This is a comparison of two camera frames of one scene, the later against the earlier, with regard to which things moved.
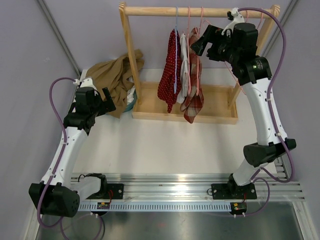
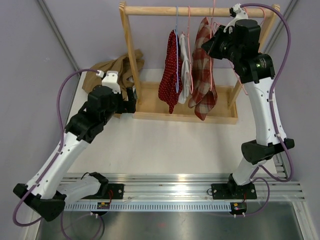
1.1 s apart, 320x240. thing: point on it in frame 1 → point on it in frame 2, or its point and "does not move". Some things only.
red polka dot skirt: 170,83 does not move
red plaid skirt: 193,106 → 204,93
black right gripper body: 221,50 does not move
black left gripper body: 106,106 → 125,106
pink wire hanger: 202,21 → 210,47
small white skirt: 184,75 does not move
